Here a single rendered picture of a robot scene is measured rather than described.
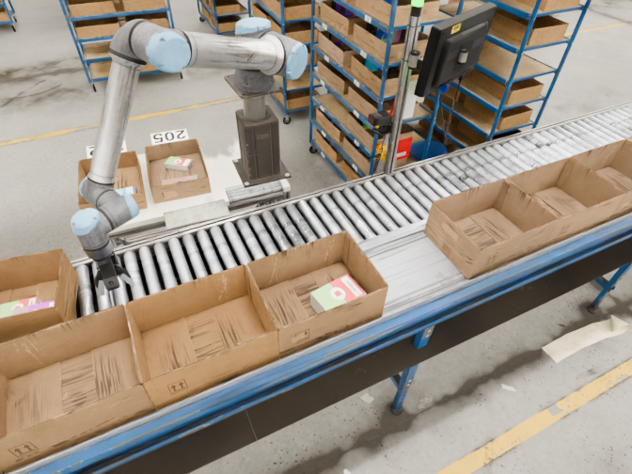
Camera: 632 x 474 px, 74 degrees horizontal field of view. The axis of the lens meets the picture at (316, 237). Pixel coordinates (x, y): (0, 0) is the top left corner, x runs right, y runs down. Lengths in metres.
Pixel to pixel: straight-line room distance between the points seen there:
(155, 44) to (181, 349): 0.94
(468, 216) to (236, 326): 1.12
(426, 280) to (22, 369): 1.38
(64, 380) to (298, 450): 1.14
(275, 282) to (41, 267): 0.94
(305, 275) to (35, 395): 0.93
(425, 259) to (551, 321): 1.37
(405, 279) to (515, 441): 1.13
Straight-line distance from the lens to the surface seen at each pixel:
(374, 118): 2.17
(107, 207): 1.61
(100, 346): 1.58
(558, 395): 2.69
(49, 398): 1.55
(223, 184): 2.28
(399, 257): 1.73
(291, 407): 1.64
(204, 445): 1.62
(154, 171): 2.45
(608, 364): 2.95
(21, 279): 2.05
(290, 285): 1.58
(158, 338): 1.53
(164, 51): 1.44
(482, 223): 1.97
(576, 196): 2.32
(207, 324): 1.52
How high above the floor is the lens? 2.12
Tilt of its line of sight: 45 degrees down
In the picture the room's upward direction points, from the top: 2 degrees clockwise
